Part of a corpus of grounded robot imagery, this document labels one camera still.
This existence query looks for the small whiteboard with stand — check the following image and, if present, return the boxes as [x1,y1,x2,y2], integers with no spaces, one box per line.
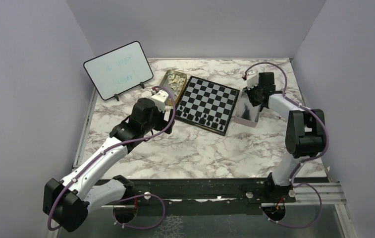
[83,41,154,100]

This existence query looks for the black and silver chessboard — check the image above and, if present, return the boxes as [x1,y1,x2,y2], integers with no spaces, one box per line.
[175,76,240,136]

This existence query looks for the pink tin box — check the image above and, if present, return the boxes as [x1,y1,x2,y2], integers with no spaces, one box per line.
[233,91,261,128]

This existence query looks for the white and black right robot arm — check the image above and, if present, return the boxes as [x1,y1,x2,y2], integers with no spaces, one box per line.
[243,71,327,202]

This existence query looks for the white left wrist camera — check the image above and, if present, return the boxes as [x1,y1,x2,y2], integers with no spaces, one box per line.
[150,90,169,112]

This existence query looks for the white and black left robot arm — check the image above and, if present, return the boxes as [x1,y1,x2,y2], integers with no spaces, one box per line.
[42,91,176,232]

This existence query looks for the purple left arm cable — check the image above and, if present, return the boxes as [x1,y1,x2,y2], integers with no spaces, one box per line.
[47,86,177,231]

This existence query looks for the black mounting rail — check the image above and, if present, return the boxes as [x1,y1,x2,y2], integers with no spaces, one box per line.
[95,177,345,217]

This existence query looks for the pile of white chess pieces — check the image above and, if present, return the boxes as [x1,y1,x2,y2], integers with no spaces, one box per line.
[167,74,186,91]

